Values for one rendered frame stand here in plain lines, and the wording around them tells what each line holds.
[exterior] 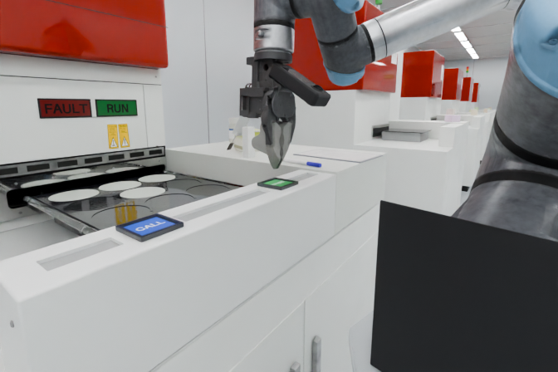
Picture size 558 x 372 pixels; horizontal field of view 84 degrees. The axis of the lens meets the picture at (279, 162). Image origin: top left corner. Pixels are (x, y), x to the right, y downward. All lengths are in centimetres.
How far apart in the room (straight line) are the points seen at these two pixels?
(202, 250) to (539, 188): 36
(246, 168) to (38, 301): 60
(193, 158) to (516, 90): 82
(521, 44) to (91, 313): 44
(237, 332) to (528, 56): 47
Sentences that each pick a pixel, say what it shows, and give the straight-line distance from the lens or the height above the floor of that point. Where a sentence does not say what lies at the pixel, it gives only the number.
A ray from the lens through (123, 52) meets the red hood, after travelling 99.
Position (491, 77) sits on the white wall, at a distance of 1354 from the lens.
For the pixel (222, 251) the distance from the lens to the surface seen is 44.
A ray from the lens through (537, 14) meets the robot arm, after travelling 33.
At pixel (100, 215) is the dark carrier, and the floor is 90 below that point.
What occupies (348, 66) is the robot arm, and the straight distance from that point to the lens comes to 63.
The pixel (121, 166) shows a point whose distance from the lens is 102.
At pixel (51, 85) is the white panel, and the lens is 96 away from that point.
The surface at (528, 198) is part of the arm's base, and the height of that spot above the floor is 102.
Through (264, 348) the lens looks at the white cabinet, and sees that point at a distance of 60.
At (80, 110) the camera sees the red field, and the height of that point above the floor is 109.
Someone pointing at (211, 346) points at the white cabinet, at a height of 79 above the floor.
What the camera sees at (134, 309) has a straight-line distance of 38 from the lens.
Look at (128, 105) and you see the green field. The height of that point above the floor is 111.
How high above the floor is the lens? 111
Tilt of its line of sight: 10 degrees down
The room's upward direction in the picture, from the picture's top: straight up
